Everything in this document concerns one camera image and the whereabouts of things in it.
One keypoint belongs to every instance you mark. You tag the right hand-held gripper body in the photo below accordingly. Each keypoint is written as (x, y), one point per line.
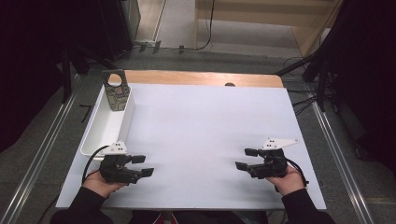
(271, 166)

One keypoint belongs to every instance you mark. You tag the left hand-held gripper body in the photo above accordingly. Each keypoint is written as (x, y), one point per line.
(116, 169)

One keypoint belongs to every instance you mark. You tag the white plastic bin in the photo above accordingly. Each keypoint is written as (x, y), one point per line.
(106, 130)

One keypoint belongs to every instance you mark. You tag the patterned phone case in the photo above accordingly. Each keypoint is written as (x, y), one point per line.
(118, 99)

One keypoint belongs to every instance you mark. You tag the person's right hand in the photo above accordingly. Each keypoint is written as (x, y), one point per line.
(286, 183)

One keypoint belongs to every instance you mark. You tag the person's left hand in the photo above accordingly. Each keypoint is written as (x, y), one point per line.
(98, 185)

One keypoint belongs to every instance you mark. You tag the white table cover sheet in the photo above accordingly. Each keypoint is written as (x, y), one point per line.
(202, 124)

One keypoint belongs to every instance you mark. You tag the black floor tape strip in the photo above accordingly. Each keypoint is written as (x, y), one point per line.
(86, 112)

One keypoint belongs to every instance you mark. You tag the black metal stand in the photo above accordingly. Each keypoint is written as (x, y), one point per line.
(66, 77)

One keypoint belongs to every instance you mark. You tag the black stand with legs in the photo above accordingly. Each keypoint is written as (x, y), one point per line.
(317, 68)

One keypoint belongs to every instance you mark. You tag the black curtain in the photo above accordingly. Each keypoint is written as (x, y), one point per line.
(367, 77)
(28, 62)

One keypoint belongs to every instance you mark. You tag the black cabinet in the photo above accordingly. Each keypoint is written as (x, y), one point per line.
(113, 28)

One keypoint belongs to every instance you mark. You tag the light wooden shelf unit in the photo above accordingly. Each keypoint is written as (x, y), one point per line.
(305, 28)

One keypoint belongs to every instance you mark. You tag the grey cabinet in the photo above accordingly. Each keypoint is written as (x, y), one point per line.
(132, 18)

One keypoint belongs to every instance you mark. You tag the metal floor rail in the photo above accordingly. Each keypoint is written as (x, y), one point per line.
(339, 158)
(37, 158)

